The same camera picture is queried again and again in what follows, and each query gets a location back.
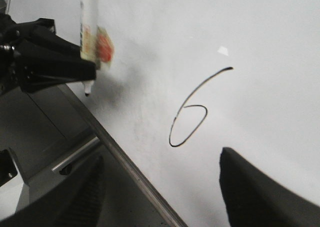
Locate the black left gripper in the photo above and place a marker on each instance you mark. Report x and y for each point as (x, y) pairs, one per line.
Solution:
(42, 59)

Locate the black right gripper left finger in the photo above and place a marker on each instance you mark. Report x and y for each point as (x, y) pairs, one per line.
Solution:
(75, 202)

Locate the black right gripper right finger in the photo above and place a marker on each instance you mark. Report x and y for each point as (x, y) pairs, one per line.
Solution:
(252, 199)

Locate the metal cabinet handle bar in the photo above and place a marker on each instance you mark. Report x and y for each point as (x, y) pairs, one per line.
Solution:
(64, 167)

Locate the white black whiteboard marker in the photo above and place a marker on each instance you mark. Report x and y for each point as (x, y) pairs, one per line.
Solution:
(95, 43)

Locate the white whiteboard with metal frame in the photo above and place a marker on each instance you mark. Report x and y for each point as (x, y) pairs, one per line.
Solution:
(190, 77)

